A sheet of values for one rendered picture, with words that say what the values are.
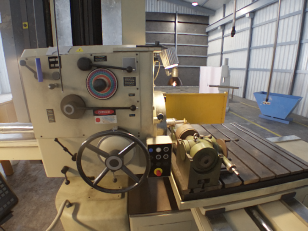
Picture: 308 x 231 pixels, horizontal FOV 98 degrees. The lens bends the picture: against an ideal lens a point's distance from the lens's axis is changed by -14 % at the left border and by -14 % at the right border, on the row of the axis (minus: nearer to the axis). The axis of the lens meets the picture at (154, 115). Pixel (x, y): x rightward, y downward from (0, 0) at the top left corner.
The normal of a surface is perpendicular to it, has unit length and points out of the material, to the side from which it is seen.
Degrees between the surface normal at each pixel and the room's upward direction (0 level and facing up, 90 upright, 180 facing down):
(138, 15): 90
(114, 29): 90
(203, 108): 90
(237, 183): 90
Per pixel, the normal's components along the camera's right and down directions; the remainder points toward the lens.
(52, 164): 0.12, 0.29
